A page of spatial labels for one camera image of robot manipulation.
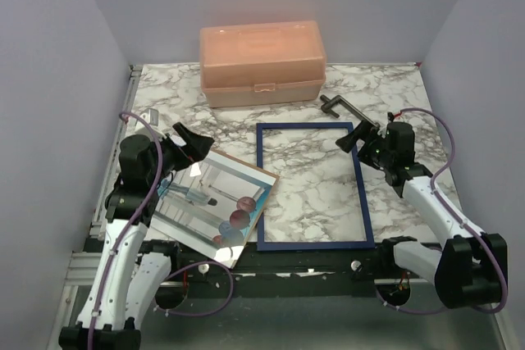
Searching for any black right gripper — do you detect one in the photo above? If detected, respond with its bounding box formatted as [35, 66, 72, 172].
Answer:
[337, 119, 394, 170]

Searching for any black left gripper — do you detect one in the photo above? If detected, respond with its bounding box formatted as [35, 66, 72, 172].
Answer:
[148, 122, 214, 186]

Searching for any photo print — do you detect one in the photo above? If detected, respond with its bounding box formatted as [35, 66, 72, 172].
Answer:
[146, 150, 279, 268]

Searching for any blue wooden picture frame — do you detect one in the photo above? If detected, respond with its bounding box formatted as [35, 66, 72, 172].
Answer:
[256, 122, 375, 252]

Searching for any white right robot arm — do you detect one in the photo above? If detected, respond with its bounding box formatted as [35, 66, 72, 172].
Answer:
[336, 120, 508, 312]

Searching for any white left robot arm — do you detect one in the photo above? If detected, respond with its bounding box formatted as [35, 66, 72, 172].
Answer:
[58, 123, 214, 349]

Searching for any orange translucent plastic storage box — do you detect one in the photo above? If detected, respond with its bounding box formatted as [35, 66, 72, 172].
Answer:
[199, 20, 326, 108]

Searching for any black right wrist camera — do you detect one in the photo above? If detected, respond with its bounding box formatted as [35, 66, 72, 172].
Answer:
[386, 121, 415, 149]

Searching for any black metal crank handle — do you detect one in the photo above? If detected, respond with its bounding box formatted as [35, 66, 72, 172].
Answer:
[319, 94, 380, 128]

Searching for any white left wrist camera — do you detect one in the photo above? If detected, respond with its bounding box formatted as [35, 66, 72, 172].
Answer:
[135, 108, 160, 135]

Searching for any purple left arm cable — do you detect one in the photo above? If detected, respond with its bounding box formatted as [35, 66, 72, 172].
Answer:
[88, 111, 235, 350]

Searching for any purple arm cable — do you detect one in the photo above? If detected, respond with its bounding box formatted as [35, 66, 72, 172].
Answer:
[375, 107, 509, 316]
[88, 111, 235, 350]

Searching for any aluminium extrusion table frame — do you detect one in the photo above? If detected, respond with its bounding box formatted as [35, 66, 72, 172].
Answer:
[47, 65, 143, 350]

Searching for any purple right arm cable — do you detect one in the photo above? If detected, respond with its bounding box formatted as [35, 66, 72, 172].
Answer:
[375, 107, 509, 316]

